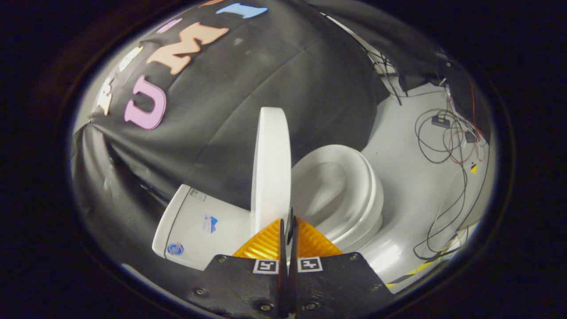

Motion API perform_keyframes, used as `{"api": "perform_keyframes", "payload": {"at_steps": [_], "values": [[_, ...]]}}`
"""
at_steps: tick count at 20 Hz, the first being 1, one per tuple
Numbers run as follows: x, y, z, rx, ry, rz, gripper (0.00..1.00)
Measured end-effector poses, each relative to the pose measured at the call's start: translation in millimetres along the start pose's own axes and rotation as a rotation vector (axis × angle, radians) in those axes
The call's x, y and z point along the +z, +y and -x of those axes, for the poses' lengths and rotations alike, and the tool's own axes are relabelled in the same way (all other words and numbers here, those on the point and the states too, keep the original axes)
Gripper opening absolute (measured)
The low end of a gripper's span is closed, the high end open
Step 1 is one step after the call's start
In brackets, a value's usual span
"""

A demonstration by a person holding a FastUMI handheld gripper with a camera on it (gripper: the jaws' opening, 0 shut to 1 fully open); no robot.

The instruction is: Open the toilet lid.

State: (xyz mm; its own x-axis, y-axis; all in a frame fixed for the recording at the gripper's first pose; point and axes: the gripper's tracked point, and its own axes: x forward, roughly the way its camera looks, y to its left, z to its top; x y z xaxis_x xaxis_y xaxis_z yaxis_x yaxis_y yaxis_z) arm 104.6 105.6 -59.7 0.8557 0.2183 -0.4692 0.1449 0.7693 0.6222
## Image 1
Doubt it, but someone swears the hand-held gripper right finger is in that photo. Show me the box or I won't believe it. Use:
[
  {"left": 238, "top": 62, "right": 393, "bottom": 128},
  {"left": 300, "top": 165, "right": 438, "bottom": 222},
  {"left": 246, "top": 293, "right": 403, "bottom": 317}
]
[{"left": 288, "top": 216, "right": 395, "bottom": 319}]

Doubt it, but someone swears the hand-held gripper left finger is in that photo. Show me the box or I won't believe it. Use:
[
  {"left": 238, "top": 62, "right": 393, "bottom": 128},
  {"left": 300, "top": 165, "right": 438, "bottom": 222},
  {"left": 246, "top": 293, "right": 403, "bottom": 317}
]
[{"left": 185, "top": 217, "right": 289, "bottom": 319}]

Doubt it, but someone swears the black backdrop cloth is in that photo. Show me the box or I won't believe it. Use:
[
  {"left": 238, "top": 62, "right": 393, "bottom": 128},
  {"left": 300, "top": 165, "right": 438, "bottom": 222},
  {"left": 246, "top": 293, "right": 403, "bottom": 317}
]
[{"left": 70, "top": 0, "right": 490, "bottom": 286}]

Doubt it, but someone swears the white toilet seat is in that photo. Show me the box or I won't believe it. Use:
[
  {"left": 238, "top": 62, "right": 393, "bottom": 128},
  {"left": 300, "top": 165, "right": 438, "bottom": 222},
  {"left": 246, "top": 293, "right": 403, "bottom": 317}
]
[{"left": 291, "top": 144, "right": 378, "bottom": 249}]

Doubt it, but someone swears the white ceramic toilet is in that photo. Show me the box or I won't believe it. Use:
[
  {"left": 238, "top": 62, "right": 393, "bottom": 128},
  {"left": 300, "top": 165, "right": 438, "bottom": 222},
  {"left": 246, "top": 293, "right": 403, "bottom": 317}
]
[{"left": 152, "top": 144, "right": 385, "bottom": 272}]

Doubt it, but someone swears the white toilet lid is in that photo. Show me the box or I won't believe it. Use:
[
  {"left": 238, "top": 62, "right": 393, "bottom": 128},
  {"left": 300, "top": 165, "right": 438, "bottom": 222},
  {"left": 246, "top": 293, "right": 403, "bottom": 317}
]
[{"left": 250, "top": 106, "right": 293, "bottom": 236}]

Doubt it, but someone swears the black cable tangle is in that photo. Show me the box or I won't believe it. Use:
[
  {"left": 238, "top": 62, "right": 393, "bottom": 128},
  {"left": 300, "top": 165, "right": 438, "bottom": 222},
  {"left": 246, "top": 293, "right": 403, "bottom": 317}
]
[{"left": 412, "top": 108, "right": 491, "bottom": 263}]

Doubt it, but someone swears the black pull tab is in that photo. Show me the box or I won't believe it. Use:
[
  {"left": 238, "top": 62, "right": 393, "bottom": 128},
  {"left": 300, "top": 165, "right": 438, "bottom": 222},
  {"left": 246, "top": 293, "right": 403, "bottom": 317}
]
[{"left": 286, "top": 206, "right": 297, "bottom": 245}]

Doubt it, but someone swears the yellow black floor tape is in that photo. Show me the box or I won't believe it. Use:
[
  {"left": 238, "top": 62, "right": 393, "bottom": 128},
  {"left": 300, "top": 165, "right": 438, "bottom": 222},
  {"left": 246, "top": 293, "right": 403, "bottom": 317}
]
[{"left": 384, "top": 258, "right": 438, "bottom": 289}]

